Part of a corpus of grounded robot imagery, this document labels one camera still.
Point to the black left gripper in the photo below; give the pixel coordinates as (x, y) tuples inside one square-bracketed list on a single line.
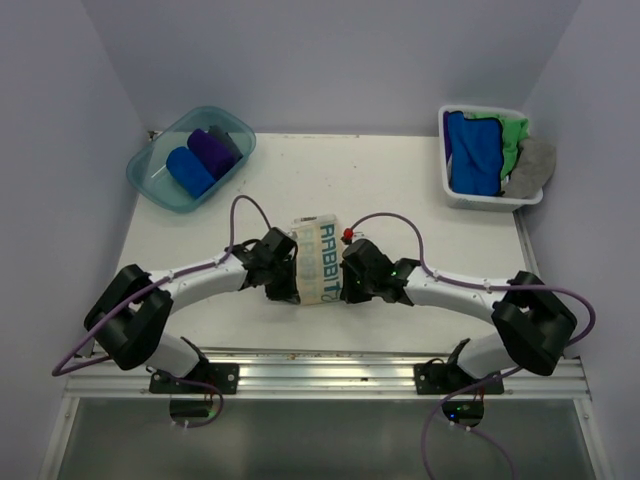
[(288, 292)]

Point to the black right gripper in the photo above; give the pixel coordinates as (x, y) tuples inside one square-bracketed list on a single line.
[(348, 293)]

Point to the patterned white cloth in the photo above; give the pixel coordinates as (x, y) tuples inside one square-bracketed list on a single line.
[(318, 275)]

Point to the blue towel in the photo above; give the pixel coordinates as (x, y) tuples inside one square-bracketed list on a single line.
[(189, 172)]

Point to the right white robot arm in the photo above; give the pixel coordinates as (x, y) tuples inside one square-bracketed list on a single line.
[(532, 325)]

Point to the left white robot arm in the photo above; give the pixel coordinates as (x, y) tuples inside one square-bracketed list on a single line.
[(130, 317)]

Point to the rolled purple towel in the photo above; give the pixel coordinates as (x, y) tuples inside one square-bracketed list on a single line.
[(217, 159)]

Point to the rolled dark grey towel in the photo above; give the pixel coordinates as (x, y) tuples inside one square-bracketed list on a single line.
[(224, 138)]

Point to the white laundry basket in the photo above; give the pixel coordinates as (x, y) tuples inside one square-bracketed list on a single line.
[(475, 202)]

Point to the teal translucent plastic bin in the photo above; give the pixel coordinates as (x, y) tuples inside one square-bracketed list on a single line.
[(147, 170)]

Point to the dark blue cloth in basket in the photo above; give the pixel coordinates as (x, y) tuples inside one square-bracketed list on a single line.
[(476, 154)]

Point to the grey cloth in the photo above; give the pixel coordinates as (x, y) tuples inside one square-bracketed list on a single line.
[(534, 168)]

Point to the green cloth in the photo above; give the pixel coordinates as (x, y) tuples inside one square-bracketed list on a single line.
[(514, 130)]

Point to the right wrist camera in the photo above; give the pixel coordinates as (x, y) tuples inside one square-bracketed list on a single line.
[(350, 235)]

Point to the aluminium mounting rail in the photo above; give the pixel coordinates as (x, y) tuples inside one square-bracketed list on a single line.
[(324, 375)]

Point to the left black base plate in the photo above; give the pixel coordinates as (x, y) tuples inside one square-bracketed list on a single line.
[(207, 379)]

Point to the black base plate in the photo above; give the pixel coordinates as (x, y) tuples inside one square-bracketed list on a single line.
[(437, 377), (207, 379)]

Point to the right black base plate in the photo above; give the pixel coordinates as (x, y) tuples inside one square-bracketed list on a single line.
[(437, 377)]

